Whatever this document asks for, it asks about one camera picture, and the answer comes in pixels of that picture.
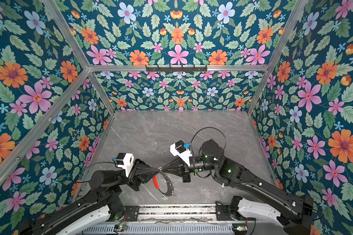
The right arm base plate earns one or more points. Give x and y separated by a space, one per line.
226 212

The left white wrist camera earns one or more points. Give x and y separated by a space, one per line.
124 161

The black hook rail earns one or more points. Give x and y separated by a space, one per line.
170 68

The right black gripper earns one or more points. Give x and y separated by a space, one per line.
183 172

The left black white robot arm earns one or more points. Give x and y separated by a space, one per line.
103 196

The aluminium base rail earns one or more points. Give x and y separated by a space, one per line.
192 219

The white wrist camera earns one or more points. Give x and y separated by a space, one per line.
181 150
124 161

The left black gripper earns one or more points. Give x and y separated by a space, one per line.
138 175

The small circuit board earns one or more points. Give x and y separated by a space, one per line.
239 229
120 228

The left small circuit board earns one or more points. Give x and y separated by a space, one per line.
120 228

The right small circuit board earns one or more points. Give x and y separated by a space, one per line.
239 229

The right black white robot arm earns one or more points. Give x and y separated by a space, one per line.
294 212

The metal keyring with red handle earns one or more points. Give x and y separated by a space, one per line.
164 185

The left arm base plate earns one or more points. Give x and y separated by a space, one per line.
128 213

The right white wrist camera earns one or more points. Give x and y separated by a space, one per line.
181 150

